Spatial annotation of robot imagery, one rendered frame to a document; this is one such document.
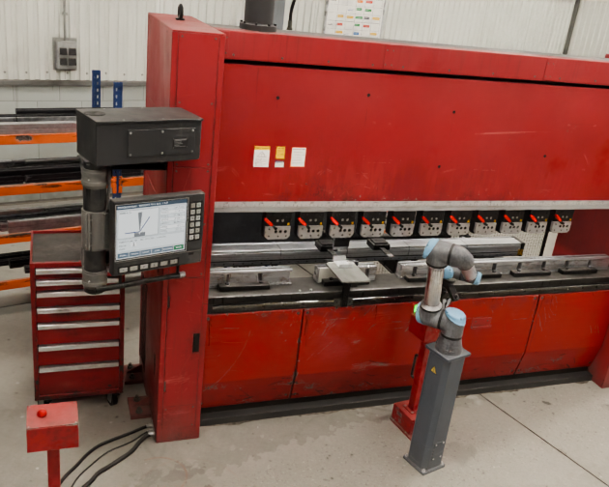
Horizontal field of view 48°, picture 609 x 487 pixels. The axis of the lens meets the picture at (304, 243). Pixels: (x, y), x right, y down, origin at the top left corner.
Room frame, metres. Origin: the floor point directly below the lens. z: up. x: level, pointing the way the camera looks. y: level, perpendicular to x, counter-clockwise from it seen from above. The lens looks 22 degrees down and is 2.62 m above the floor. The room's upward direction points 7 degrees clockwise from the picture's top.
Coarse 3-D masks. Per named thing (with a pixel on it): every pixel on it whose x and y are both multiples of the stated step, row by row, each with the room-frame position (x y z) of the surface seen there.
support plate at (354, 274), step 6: (330, 264) 3.80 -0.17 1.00; (354, 264) 3.84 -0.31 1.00; (336, 270) 3.72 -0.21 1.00; (342, 270) 3.73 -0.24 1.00; (348, 270) 3.74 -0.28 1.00; (354, 270) 3.75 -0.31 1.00; (360, 270) 3.76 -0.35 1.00; (336, 276) 3.64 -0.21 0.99; (342, 276) 3.64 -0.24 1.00; (348, 276) 3.65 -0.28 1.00; (354, 276) 3.66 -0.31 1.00; (360, 276) 3.67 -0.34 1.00; (366, 276) 3.68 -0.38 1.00; (342, 282) 3.57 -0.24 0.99; (348, 282) 3.58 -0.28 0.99; (354, 282) 3.59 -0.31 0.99
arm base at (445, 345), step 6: (444, 336) 3.31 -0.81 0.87; (438, 342) 3.33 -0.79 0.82; (444, 342) 3.30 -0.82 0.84; (450, 342) 3.29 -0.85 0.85; (456, 342) 3.29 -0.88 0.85; (438, 348) 3.30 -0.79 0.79; (444, 348) 3.28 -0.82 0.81; (450, 348) 3.28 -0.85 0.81; (456, 348) 3.28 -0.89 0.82; (462, 348) 3.32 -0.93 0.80; (444, 354) 3.28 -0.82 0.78; (450, 354) 3.27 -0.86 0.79; (456, 354) 3.28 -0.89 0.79
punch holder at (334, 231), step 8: (328, 216) 3.84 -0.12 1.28; (336, 216) 3.79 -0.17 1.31; (344, 216) 3.81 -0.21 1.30; (352, 216) 3.83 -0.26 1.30; (328, 224) 3.83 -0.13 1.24; (344, 224) 3.81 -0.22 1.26; (352, 224) 3.83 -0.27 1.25; (328, 232) 3.82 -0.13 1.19; (336, 232) 3.80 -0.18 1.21; (344, 232) 3.81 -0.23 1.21; (352, 232) 3.83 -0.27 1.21
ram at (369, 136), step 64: (256, 64) 3.63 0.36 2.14; (256, 128) 3.60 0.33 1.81; (320, 128) 3.73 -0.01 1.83; (384, 128) 3.88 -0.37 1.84; (448, 128) 4.03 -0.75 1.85; (512, 128) 4.20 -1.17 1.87; (576, 128) 4.38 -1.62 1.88; (256, 192) 3.61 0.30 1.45; (320, 192) 3.75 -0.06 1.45; (384, 192) 3.90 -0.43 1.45; (448, 192) 4.06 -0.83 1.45; (512, 192) 4.24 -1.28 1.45; (576, 192) 4.43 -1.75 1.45
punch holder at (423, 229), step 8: (416, 216) 4.07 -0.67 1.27; (424, 216) 4.01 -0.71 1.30; (432, 216) 4.03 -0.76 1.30; (440, 216) 4.05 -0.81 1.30; (416, 224) 4.07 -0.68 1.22; (424, 224) 4.01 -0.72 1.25; (432, 224) 4.03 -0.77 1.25; (440, 224) 4.05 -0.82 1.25; (416, 232) 4.05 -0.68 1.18; (424, 232) 4.02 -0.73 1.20; (432, 232) 4.04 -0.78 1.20; (440, 232) 4.06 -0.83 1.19
